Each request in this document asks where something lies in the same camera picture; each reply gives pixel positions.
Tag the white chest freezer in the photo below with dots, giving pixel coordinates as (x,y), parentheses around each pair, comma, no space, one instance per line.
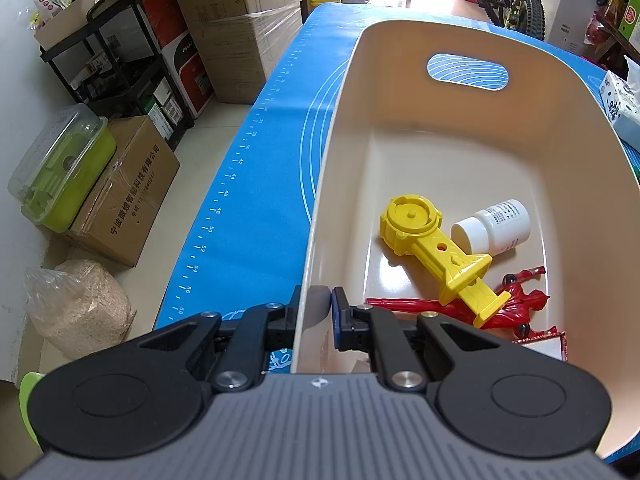
(570,5)

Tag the drink bottle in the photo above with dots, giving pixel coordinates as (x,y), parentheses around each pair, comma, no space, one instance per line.
(614,7)

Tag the green black bicycle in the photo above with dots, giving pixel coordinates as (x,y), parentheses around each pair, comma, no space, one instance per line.
(520,0)

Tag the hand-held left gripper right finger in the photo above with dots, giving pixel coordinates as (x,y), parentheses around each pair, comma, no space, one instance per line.
(340,315)

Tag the white bottle with green cap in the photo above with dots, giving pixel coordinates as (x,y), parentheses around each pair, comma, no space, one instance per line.
(30,410)

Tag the black utility cart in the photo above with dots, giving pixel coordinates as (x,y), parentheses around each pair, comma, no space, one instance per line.
(120,80)

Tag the green container with clear lid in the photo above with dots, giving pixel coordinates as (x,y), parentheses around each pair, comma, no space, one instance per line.
(65,175)

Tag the dark wooden bench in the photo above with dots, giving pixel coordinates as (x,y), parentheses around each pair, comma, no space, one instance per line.
(607,52)

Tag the yellow toy launcher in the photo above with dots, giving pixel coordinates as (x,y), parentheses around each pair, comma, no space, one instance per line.
(435,255)

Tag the clear bag of pellets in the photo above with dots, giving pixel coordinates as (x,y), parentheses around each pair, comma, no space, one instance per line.
(80,310)

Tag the red toy figure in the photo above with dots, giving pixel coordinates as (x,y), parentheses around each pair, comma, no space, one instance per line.
(520,305)

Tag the green white carton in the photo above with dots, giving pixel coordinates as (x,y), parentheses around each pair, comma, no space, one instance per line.
(631,17)

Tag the plastic wrapped cardboard box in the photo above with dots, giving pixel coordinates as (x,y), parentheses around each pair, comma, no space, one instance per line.
(250,55)

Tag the beige plastic storage bin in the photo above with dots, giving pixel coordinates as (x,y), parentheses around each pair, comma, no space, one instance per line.
(450,110)

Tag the cardboard box on cart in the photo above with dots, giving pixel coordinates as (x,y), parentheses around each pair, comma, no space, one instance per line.
(70,20)

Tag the red white appliance box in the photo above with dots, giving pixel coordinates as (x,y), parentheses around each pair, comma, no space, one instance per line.
(187,70)

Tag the white tissue box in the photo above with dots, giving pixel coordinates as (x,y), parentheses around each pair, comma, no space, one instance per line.
(620,105)

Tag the white pill bottle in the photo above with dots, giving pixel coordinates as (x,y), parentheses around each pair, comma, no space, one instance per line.
(500,225)

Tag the taped brown cardboard box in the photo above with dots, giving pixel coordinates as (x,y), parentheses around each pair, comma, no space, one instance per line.
(130,185)

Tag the blue silicone mat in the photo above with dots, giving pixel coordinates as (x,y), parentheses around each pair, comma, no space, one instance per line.
(260,160)

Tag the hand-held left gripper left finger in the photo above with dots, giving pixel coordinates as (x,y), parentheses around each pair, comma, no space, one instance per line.
(280,322)

